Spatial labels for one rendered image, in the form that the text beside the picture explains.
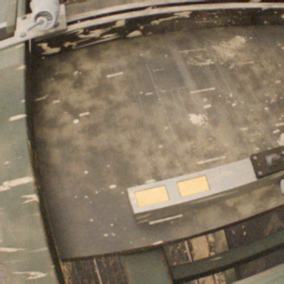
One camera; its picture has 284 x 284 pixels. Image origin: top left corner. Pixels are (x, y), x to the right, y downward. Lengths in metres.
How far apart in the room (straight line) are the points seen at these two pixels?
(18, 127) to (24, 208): 0.17
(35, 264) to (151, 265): 0.24
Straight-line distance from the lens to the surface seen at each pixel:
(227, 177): 0.89
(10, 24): 0.89
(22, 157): 0.87
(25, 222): 0.80
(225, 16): 1.19
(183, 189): 0.88
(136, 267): 0.89
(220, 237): 2.12
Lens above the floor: 2.15
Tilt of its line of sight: 30 degrees down
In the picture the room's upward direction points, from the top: 83 degrees counter-clockwise
